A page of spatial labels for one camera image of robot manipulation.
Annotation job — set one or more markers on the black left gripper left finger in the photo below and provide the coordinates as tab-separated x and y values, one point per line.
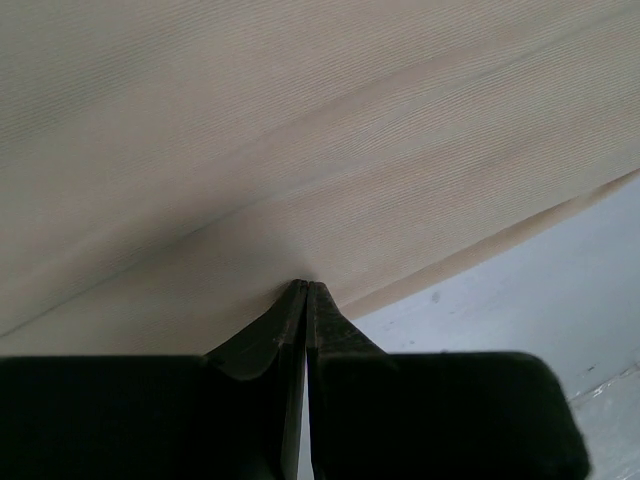
233	413

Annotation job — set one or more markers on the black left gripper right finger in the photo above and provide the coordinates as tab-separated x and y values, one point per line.
464	415

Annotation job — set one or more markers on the beige trousers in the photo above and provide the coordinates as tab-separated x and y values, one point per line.
168	167

